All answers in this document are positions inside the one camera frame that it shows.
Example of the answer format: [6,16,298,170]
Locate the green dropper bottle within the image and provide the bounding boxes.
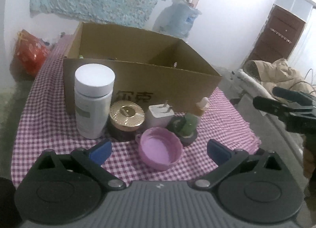
[180,97,209,137]

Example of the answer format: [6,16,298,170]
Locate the white power adapter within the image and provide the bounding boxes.
[145,101,175,128]

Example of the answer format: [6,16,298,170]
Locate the beige jacket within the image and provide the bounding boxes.
[243,58,315,96]

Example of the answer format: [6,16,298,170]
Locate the gold lid cosmetic jar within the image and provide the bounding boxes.
[108,100,145,142]

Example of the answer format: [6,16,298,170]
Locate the purple checkered tablecloth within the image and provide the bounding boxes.
[11,35,261,186]

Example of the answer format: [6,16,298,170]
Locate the black tape roll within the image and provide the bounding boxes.
[166,113,199,147]

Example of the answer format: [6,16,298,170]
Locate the white supplement bottle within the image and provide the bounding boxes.
[74,63,115,139]

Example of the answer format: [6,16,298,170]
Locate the brown wooden door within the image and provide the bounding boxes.
[248,5,306,63]

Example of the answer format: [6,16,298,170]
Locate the cardboard box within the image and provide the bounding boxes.
[63,23,222,113]

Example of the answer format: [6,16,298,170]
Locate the red snack bag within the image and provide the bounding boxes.
[14,29,50,78]

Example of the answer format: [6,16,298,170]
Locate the water dispenser with bottle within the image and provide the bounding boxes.
[152,0,202,40]

